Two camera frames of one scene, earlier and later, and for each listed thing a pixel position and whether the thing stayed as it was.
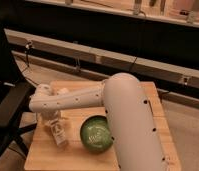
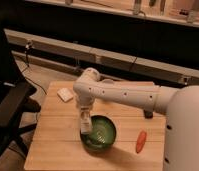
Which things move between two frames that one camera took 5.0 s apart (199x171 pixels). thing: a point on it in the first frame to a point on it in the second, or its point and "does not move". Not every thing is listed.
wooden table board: x=44 y=154 does not move
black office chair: x=12 y=98 does not move
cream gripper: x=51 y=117 to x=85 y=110
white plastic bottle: x=58 y=131 to x=86 y=122
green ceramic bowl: x=96 y=134 does not move
